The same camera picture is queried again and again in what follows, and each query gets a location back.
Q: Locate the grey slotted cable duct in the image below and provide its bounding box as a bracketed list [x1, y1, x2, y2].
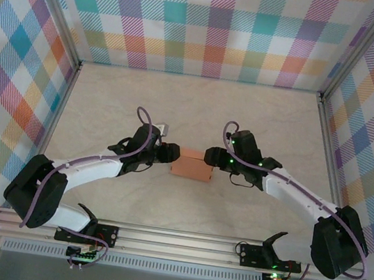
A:
[0, 234, 266, 280]

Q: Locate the purple cable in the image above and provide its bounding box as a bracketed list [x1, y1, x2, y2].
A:
[201, 119, 374, 280]
[14, 91, 164, 278]

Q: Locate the green circuit board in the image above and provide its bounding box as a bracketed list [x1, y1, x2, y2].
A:
[65, 240, 104, 264]

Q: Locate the orange paper box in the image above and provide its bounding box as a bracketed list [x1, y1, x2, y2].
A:
[169, 146, 216, 184]

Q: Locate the aluminium mounting rail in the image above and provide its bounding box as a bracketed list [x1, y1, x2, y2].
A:
[0, 202, 373, 280]

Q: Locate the aluminium side rail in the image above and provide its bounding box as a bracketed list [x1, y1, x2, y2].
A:
[295, 92, 373, 256]
[9, 53, 84, 217]

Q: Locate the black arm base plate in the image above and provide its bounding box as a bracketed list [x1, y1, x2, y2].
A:
[53, 216, 121, 250]
[237, 241, 305, 274]

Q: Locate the aluminium frame post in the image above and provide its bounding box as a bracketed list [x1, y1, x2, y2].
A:
[318, 0, 374, 109]
[15, 0, 93, 70]

